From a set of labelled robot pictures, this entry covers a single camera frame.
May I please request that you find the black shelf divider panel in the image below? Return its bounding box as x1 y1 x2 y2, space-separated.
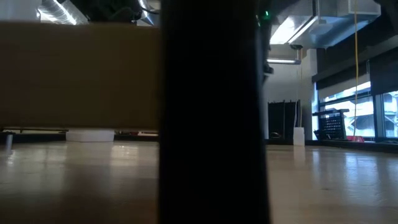
159 0 271 224

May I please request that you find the raised wooden shelf board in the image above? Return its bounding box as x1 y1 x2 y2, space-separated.
0 21 161 131

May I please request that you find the black cabinet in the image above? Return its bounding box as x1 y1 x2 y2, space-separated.
267 99 302 140

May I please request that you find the small white container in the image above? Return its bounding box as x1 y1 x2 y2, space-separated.
293 126 305 147

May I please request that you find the white hexagonal plant pot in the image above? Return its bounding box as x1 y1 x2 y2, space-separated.
65 129 116 143

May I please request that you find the black perforated cart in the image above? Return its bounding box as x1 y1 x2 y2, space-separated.
312 108 351 141

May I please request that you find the large silver ceiling duct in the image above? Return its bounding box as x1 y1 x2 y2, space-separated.
269 0 382 50

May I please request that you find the silver ceiling air duct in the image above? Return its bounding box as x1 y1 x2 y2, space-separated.
35 0 90 26

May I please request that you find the small grey post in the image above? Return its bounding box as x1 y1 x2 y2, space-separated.
4 132 14 153

